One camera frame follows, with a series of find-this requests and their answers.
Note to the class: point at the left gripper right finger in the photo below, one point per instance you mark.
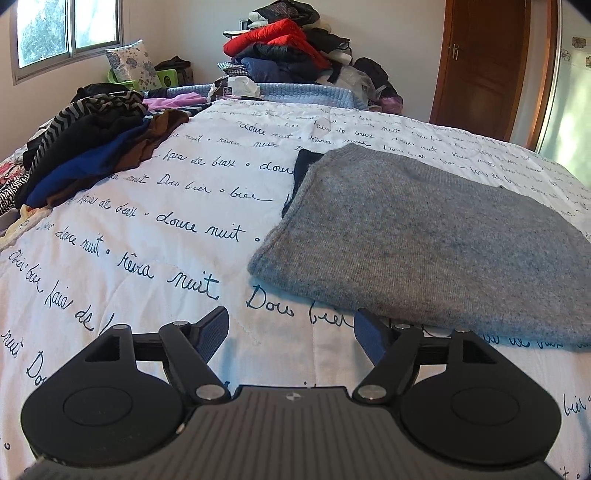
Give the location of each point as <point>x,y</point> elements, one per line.
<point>457,397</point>

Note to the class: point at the pink purple garment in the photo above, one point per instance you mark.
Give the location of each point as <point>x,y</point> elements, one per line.
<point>179,101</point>

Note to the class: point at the window with metal frame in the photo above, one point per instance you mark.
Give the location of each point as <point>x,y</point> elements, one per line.
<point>49,34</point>

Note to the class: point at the brown wooden door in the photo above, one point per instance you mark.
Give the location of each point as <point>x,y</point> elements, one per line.
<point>497,67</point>

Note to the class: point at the floral red bedsheet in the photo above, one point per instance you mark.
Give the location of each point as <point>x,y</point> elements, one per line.
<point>13,175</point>

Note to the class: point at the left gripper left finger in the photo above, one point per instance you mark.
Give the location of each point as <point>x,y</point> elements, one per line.
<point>125,395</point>

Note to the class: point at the floral cushion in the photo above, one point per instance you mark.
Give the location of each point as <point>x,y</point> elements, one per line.
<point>132,63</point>

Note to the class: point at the grey knit sweater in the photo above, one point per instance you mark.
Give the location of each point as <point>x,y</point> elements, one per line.
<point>409,241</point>

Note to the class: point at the dark navy garment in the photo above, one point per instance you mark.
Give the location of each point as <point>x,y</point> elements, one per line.
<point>305,159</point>

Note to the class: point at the tall heap of clothes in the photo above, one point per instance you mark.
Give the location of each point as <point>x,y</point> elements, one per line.
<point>263,63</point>

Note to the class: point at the red jacket on pile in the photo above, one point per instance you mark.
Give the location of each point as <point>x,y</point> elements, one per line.
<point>280,33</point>

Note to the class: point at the light blue knit blanket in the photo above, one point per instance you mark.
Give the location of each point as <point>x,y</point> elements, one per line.
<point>326,95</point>

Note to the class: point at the pile of dark clothes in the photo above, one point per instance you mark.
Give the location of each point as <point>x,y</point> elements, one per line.
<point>104,130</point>

